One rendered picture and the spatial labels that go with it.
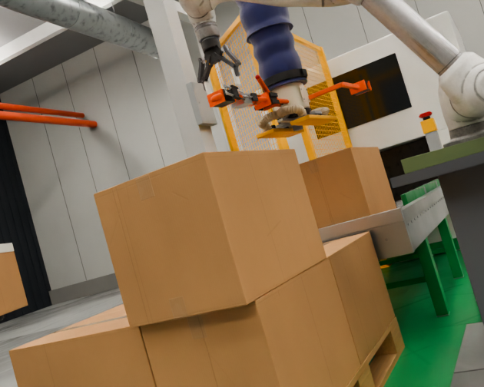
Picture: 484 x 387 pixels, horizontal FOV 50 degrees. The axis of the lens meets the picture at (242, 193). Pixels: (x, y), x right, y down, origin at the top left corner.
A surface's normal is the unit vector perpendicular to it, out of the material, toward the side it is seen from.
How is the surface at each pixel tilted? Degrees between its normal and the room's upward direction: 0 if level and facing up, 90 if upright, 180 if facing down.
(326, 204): 90
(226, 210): 90
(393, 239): 90
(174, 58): 90
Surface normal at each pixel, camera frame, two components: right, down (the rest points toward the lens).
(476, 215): -0.66, 0.15
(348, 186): -0.45, 0.08
